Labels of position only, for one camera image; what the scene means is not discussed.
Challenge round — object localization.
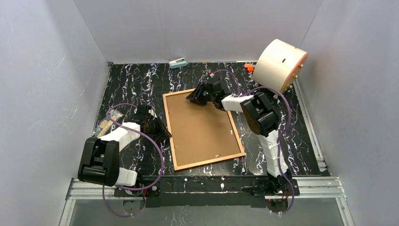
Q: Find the brown backing board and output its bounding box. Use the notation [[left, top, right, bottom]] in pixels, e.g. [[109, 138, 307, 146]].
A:
[[167, 93, 243, 168]]

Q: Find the wooden picture frame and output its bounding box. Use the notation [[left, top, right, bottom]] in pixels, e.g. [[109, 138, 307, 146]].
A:
[[162, 88, 247, 172]]

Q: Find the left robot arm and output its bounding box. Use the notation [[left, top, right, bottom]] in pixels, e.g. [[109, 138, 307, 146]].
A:
[[78, 105, 172, 191]]

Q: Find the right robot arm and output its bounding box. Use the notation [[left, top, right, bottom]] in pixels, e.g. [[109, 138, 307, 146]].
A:
[[186, 80, 295, 200]]

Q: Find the teal white small device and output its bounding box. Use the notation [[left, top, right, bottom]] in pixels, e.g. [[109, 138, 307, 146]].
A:
[[168, 57, 188, 69]]

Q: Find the small plastic bag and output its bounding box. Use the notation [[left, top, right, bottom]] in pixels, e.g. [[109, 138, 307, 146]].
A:
[[92, 109, 124, 137]]

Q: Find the orange clip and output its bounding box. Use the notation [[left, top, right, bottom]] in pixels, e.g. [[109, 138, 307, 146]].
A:
[[244, 64, 255, 72]]

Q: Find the white orange cylinder box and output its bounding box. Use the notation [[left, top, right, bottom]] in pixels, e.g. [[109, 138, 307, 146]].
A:
[[252, 39, 308, 93]]

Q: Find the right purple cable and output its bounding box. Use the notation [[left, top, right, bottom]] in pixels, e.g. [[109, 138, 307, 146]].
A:
[[210, 69, 295, 216]]

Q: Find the purple cable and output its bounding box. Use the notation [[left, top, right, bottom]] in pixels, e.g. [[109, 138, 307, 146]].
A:
[[210, 69, 295, 216], [101, 103, 166, 218]]

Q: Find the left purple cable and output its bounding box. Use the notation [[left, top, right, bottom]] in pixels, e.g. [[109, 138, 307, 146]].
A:
[[101, 103, 166, 218]]

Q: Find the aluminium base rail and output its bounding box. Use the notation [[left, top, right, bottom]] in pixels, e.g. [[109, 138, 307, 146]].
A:
[[59, 177, 354, 226]]

